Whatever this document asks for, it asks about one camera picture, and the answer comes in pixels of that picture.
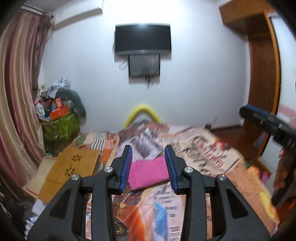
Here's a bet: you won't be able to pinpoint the striped red curtain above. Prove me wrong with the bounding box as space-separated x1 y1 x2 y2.
1 10 51 187

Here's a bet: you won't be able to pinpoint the wooden lap desk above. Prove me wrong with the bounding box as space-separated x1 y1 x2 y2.
23 148 99 203

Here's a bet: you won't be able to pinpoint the newspaper print bed cover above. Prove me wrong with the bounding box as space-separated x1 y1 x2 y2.
69 121 280 240

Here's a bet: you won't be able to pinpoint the wall power socket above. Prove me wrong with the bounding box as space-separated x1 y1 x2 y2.
212 116 217 124

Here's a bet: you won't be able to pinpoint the wall mounted television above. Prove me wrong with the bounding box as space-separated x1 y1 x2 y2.
114 24 171 55

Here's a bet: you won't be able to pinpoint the grey plush pillow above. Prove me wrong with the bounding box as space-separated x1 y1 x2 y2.
56 88 86 118

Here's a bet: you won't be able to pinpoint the green storage basket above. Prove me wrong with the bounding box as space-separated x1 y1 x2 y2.
41 112 80 145

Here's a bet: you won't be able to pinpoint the wooden door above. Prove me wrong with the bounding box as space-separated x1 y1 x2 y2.
241 12 280 163

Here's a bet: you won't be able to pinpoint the yellow bed footboard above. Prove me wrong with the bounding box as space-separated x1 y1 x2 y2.
122 104 162 128

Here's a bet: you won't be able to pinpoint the orange box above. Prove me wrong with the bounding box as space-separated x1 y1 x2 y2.
50 106 69 121

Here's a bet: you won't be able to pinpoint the pink pants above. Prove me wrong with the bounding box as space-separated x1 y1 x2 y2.
128 156 169 191

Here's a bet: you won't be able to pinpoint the white wardrobe sliding door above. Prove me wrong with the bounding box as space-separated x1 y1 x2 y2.
258 13 295 173

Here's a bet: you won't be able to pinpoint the wooden overhead cabinet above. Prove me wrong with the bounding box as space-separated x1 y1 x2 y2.
219 0 276 35

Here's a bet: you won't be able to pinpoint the white air conditioner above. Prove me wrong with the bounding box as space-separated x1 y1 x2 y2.
53 8 103 30

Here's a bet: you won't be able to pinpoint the small wall monitor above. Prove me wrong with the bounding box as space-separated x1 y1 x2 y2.
128 54 161 77

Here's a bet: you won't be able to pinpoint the right hand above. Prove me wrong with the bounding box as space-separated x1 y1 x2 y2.
273 148 288 191

